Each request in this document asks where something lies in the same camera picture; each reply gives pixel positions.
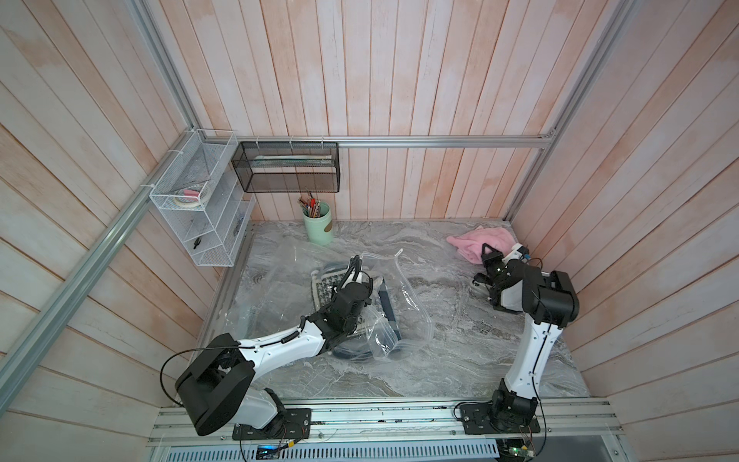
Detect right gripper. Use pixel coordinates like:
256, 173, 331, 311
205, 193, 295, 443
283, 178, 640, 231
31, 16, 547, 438
481, 243, 506, 292

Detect pink fleece blanket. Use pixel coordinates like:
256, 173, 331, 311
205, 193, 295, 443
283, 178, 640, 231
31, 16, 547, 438
446, 226, 516, 265

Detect black white houndstooth knit blanket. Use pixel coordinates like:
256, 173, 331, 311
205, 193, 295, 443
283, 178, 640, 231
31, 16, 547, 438
311, 263, 351, 311

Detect clear plastic vacuum bag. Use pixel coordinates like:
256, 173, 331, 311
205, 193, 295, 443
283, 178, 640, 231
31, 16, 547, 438
225, 238, 434, 362

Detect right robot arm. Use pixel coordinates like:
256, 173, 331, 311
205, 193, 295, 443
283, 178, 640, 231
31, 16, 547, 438
460, 244, 579, 434

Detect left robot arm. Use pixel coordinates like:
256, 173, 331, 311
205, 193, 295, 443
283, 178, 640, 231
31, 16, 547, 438
175, 271, 373, 439

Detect dark blue folded blanket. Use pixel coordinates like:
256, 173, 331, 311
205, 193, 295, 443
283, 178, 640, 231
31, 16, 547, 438
333, 280, 402, 362

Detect mint green pencil cup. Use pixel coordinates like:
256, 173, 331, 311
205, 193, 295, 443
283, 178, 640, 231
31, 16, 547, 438
303, 201, 334, 246

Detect coloured pencils in cup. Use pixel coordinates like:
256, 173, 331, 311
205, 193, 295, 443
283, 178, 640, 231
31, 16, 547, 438
298, 193, 323, 219

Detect tape roll on shelf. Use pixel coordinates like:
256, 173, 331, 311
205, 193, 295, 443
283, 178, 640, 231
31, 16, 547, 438
172, 187, 211, 209

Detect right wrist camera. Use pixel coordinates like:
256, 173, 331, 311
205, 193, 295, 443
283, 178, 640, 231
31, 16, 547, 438
503, 243, 530, 263

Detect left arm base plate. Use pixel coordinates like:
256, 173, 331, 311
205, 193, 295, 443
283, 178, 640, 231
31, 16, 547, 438
232, 408, 312, 441

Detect black mesh wall basket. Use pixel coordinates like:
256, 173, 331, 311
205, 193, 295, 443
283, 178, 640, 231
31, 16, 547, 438
231, 142, 342, 194

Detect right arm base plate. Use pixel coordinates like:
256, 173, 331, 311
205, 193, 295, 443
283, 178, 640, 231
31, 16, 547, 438
455, 402, 541, 435

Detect aluminium frame rail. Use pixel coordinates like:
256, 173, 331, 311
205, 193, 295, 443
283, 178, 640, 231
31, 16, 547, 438
201, 134, 552, 150

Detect white wire mesh shelf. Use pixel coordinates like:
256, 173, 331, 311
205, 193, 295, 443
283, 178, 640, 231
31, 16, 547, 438
150, 129, 255, 268

